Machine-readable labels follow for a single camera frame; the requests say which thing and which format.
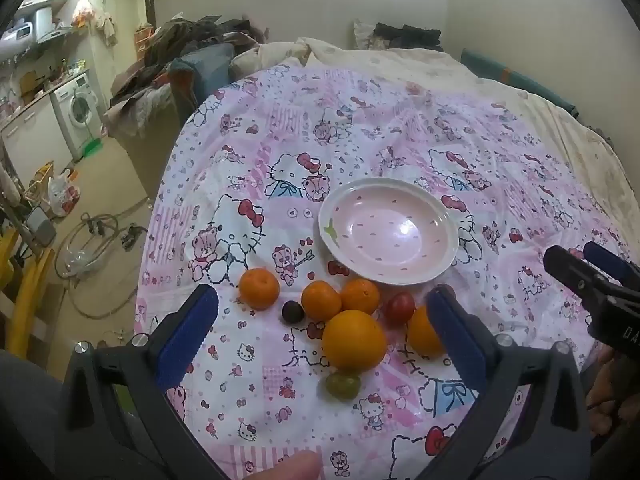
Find green plum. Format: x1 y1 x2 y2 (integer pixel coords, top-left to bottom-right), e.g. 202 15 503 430
325 371 362 402

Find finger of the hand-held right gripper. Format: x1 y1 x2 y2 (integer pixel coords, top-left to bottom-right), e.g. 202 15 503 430
543 245 618 311
582 241 640 286

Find coiled hose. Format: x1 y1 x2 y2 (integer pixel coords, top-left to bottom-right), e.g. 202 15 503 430
54 212 148 321

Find pile of dark clothes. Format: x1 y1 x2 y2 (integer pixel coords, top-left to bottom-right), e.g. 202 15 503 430
107 12 266 111

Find pink cartoon printed blanket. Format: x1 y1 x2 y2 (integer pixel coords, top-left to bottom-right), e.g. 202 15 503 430
135 62 640 480

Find pink speckled plate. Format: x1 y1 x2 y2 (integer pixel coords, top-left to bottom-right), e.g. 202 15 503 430
318 177 459 286

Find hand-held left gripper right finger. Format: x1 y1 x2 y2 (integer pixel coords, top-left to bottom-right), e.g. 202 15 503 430
420 284 596 480

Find person's left hand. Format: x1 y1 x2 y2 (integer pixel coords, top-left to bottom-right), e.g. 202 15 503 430
245 450 321 480

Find dark folded clothes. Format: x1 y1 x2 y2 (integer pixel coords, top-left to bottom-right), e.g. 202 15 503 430
372 22 443 51

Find teal mat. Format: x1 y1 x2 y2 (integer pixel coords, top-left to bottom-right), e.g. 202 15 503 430
460 49 581 118

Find white plastic bag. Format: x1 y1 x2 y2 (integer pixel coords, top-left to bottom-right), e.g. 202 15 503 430
47 170 82 218

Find yellow chair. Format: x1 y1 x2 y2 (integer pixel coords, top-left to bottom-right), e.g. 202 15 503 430
0 230 56 341

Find large orange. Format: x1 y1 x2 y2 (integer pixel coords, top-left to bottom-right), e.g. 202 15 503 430
321 310 388 373

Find red tomato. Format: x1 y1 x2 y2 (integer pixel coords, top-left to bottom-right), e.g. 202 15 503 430
384 292 416 325

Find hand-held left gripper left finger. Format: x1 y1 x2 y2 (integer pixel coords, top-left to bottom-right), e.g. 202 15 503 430
55 284 226 480

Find small mandarin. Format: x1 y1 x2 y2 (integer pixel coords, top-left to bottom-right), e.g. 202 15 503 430
238 268 281 311
300 280 343 322
341 278 382 316

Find white patterned pillow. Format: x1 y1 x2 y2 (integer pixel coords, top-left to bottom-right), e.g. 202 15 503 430
352 19 381 50

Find white washing machine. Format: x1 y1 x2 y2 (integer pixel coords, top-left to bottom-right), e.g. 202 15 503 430
50 72 107 161

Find person's right hand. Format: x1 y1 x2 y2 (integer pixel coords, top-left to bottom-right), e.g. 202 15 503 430
587 347 640 438

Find white kitchen cabinet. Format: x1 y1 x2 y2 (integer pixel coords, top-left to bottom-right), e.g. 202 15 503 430
0 92 76 181

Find hanging orange bags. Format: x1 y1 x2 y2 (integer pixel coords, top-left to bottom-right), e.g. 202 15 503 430
72 0 117 46

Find medium orange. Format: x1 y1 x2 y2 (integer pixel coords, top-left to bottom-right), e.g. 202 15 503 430
407 305 446 357

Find blue cushion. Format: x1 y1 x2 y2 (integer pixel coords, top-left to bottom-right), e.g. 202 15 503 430
170 42 236 106

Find person's grey clothing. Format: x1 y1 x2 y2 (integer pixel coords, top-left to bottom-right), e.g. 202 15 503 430
0 350 68 480

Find orange storage rack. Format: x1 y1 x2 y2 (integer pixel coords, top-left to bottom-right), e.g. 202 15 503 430
134 25 153 63

